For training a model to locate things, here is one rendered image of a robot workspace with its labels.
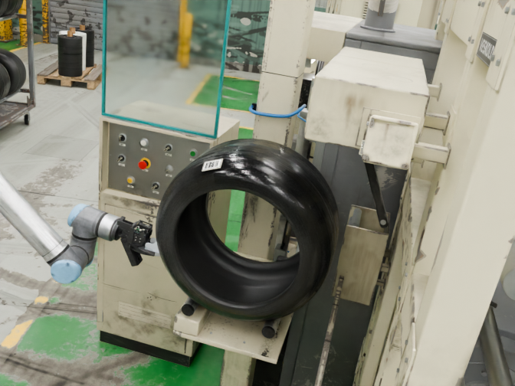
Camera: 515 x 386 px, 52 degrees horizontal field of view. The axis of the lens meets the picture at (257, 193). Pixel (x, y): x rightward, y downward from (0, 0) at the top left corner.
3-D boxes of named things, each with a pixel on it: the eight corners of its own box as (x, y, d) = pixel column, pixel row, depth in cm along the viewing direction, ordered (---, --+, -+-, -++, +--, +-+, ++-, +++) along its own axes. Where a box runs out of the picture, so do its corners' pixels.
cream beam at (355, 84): (333, 91, 174) (342, 45, 168) (411, 105, 169) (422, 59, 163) (300, 139, 119) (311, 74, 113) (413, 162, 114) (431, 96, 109)
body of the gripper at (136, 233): (145, 233, 177) (113, 221, 179) (141, 255, 181) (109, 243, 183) (155, 224, 184) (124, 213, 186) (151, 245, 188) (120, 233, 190)
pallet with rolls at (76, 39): (58, 68, 873) (57, 20, 843) (108, 73, 883) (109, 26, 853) (36, 84, 763) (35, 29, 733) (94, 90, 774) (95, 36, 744)
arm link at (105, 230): (96, 241, 183) (110, 230, 192) (109, 246, 182) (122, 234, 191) (100, 219, 179) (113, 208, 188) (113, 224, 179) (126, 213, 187)
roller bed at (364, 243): (336, 270, 213) (351, 204, 201) (373, 279, 210) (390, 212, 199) (330, 296, 195) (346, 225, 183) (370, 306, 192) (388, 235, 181)
